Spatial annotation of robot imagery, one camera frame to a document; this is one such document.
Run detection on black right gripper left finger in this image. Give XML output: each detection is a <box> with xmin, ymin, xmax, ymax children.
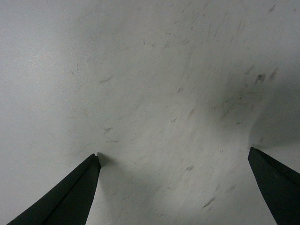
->
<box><xmin>9</xmin><ymin>154</ymin><xmax>101</xmax><ymax>225</ymax></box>

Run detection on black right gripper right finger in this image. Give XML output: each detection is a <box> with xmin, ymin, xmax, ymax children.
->
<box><xmin>248</xmin><ymin>147</ymin><xmax>300</xmax><ymax>225</ymax></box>

